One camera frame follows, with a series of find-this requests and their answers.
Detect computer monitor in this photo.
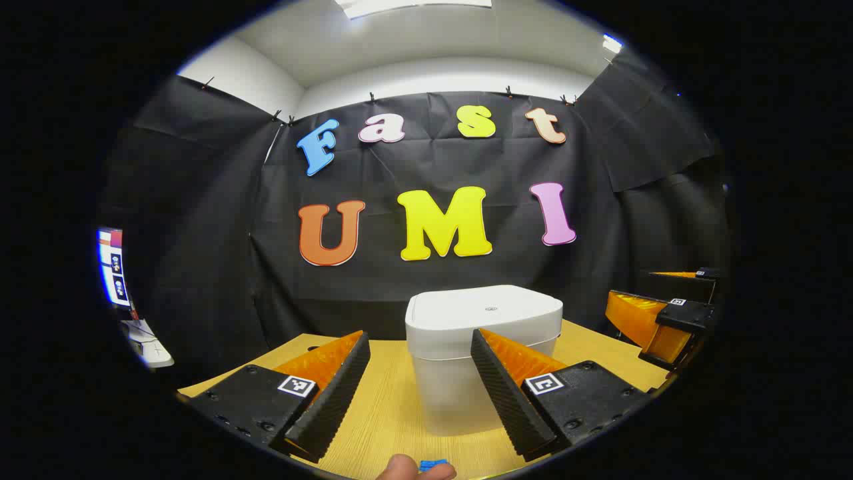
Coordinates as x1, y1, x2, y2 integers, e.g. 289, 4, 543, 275
98, 227, 135, 308

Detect white desktop garbage bin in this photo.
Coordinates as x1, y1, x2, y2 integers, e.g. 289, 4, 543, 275
405, 285, 564, 437

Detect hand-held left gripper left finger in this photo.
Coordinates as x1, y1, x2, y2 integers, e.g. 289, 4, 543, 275
177, 330, 372, 464

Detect white side table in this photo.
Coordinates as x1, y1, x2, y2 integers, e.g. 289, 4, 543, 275
123, 319, 175, 369

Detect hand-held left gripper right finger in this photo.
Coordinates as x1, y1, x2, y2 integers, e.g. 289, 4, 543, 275
470, 327, 652, 462

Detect wooden desktop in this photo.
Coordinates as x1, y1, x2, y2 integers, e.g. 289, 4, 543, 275
177, 320, 670, 480

